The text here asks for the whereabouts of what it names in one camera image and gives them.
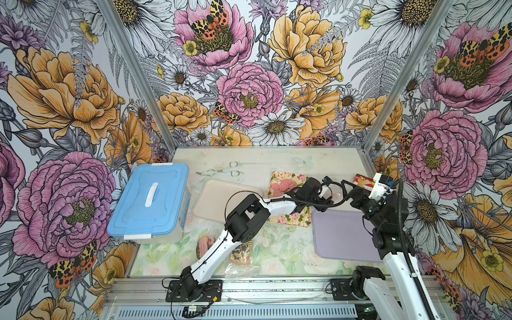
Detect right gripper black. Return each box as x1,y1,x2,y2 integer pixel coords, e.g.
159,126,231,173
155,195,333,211
341,180,387,227

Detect bag of mixed snacks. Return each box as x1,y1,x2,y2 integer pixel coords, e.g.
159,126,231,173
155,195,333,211
225,241,261,279

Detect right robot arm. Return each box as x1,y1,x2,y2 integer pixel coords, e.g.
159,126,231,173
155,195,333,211
345,173,440,319

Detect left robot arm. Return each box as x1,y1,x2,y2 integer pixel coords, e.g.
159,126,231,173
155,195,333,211
177,177,335,301

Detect pile of pink cookies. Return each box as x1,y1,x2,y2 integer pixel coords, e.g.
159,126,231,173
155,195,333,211
269,179,297,198

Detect bag of pink wafers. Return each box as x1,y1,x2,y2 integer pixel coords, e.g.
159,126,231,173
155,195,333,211
196,236,216,259

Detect yellow floral tray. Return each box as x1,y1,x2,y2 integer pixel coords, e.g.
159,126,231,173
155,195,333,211
267,171,312,227

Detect red white small box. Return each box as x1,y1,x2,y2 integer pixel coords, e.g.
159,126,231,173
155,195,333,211
353,174,375,191

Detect lavender plastic tray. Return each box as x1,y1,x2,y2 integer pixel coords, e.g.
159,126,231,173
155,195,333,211
312,210,381,263

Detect beige plastic tray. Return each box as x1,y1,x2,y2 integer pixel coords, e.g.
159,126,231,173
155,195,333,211
192,179,263,223

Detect metal scissors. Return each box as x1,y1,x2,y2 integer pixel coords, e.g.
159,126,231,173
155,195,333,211
196,161,241,177

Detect blue lidded storage box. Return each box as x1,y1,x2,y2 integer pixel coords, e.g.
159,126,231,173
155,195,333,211
107,163,191,244

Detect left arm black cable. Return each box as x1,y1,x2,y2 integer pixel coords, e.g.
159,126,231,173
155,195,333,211
271,181,345,209

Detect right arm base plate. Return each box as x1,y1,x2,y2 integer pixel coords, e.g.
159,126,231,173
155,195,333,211
328,278,358,301

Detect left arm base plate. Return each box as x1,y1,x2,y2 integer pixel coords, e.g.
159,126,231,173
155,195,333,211
165,279,223,303

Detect aluminium front rail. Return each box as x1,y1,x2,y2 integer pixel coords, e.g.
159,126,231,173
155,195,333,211
105,275,445,307

